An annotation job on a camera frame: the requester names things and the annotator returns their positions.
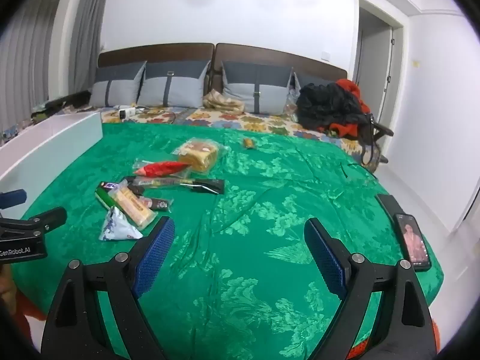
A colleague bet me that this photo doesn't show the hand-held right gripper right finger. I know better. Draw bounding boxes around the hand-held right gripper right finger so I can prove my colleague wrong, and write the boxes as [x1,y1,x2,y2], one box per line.
[304,217,439,360]

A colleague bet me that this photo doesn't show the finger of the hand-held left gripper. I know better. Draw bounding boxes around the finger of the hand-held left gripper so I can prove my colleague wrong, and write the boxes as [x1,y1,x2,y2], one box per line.
[0,206,68,236]
[0,190,28,209]

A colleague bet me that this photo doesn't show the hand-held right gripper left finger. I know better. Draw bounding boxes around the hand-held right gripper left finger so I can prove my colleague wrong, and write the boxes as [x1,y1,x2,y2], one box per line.
[40,215,176,360]

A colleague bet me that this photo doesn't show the blue white triangular packet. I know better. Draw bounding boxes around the blue white triangular packet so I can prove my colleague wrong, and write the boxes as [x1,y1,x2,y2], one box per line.
[99,206,144,241]

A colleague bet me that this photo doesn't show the brown sausage packet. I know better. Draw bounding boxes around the brown sausage packet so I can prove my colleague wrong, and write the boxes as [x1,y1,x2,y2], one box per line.
[127,185,174,213]

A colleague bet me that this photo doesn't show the yellow biscuit packet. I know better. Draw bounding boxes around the yellow biscuit packet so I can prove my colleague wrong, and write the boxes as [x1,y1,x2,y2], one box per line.
[110,187,158,231]

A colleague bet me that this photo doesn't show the green snack packet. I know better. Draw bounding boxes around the green snack packet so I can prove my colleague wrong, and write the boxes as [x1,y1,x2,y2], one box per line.
[95,187,121,209]

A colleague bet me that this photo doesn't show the white storage box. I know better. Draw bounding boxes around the white storage box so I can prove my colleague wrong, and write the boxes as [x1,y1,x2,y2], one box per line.
[0,114,104,203]

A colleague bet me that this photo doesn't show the blue silver snack packet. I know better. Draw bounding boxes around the blue silver snack packet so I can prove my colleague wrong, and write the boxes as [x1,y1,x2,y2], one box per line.
[98,180,130,193]

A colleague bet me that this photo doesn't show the long black snack packet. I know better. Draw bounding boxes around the long black snack packet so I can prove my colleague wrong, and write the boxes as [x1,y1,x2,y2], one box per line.
[124,175,226,196]

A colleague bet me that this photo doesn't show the red cone snack packet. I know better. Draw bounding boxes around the red cone snack packet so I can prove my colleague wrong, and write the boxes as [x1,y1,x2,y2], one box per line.
[135,160,194,178]

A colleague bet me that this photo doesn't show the clear snack packet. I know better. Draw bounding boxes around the clear snack packet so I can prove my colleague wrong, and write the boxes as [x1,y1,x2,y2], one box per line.
[132,157,194,181]

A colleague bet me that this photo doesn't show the bread loaf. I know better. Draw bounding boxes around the bread loaf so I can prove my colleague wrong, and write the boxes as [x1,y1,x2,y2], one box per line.
[172,139,229,175]

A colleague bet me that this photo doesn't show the black tablet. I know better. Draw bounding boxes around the black tablet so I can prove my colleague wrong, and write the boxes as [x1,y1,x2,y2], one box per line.
[376,194,406,218]

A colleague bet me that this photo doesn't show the smartphone with lit screen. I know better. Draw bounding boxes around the smartphone with lit screen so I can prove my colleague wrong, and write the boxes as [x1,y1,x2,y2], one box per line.
[394,213,432,272]

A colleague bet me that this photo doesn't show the eyeglasses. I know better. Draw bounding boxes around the eyeglasses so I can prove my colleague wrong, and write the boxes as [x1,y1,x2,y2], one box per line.
[337,159,377,188]

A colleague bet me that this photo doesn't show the green floral blanket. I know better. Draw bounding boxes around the green floral blanket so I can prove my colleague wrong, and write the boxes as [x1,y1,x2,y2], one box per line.
[11,122,445,360]

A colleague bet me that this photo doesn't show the dark handbag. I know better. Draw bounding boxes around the dark handbag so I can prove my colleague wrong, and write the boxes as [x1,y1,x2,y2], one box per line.
[359,112,391,173]

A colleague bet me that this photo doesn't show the grey curtain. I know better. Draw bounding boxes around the grey curtain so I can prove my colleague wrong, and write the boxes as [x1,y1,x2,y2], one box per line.
[0,0,113,132]

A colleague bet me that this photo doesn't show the floral bedsheet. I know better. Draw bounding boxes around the floral bedsheet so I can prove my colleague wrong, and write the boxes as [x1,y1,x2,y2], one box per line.
[0,105,376,166]

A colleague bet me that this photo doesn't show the clear plastic bag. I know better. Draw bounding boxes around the clear plastic bag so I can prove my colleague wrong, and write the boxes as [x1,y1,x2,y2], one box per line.
[284,77,301,121]

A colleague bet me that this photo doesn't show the beige folded cloth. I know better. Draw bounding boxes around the beige folded cloth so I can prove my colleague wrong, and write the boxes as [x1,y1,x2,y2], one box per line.
[202,89,246,113]

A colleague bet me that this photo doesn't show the red garment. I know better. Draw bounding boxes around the red garment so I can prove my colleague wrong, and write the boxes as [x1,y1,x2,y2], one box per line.
[330,79,372,137]

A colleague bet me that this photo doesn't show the brown headboard panel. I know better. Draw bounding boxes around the brown headboard panel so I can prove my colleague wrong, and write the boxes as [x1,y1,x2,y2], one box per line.
[98,43,215,83]
[214,43,347,83]

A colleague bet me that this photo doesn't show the dark bed side rail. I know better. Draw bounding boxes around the dark bed side rail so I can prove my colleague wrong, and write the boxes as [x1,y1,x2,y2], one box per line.
[32,92,92,117]

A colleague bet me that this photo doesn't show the tangled cables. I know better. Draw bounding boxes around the tangled cables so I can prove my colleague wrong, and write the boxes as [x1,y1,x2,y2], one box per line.
[135,106,178,124]

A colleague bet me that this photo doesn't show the white door frame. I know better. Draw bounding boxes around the white door frame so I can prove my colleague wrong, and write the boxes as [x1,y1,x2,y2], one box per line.
[352,0,407,158]

